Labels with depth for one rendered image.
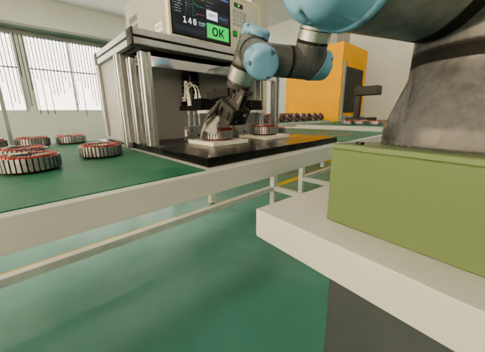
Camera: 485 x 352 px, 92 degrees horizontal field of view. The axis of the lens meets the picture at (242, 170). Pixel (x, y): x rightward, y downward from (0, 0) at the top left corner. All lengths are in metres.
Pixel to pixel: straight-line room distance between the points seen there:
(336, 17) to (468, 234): 0.20
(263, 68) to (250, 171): 0.24
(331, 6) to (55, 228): 0.42
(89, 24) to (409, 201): 7.50
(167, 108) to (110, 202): 0.64
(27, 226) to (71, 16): 7.19
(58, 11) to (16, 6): 0.69
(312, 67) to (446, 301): 0.53
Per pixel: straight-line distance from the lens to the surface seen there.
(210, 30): 1.03
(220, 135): 0.78
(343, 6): 0.24
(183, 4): 0.99
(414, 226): 0.26
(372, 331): 0.37
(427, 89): 0.31
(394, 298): 0.24
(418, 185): 0.25
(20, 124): 7.06
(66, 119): 7.12
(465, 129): 0.28
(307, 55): 0.63
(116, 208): 0.44
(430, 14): 0.28
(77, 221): 0.43
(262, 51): 0.57
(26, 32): 4.37
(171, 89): 1.03
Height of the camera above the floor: 0.87
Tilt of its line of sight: 14 degrees down
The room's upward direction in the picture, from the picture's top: 1 degrees counter-clockwise
